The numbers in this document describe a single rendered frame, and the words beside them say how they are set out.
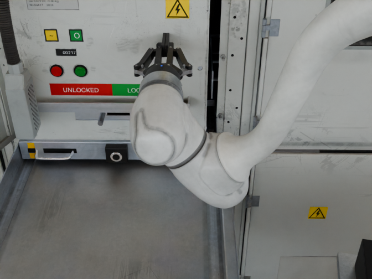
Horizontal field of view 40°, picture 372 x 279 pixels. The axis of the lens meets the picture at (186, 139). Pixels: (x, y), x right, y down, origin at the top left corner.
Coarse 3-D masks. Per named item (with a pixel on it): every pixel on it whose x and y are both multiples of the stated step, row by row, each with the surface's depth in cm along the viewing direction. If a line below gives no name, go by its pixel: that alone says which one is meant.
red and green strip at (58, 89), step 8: (56, 88) 133; (64, 88) 133; (72, 88) 133; (80, 88) 133; (88, 88) 133; (96, 88) 133; (104, 88) 133; (112, 88) 133; (120, 88) 133; (128, 88) 133; (136, 88) 133
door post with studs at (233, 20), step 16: (224, 0) 133; (240, 0) 132; (224, 16) 135; (240, 16) 135; (224, 32) 138; (240, 32) 138; (224, 48) 141; (240, 48) 140; (224, 64) 144; (240, 64) 143; (224, 80) 147; (240, 80) 146; (224, 96) 150; (240, 96) 149; (224, 112) 153; (224, 128) 156
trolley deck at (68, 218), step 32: (64, 160) 148; (96, 160) 148; (128, 160) 148; (32, 192) 137; (64, 192) 137; (96, 192) 137; (128, 192) 137; (160, 192) 137; (32, 224) 127; (64, 224) 127; (96, 224) 127; (128, 224) 127; (160, 224) 127; (192, 224) 127; (224, 224) 127; (0, 256) 119; (32, 256) 119; (64, 256) 119; (96, 256) 119; (128, 256) 119; (160, 256) 119; (192, 256) 119
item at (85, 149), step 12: (24, 144) 142; (48, 144) 142; (60, 144) 142; (72, 144) 142; (84, 144) 142; (96, 144) 142; (24, 156) 145; (48, 156) 145; (60, 156) 144; (72, 156) 144; (84, 156) 144; (96, 156) 144; (132, 156) 144
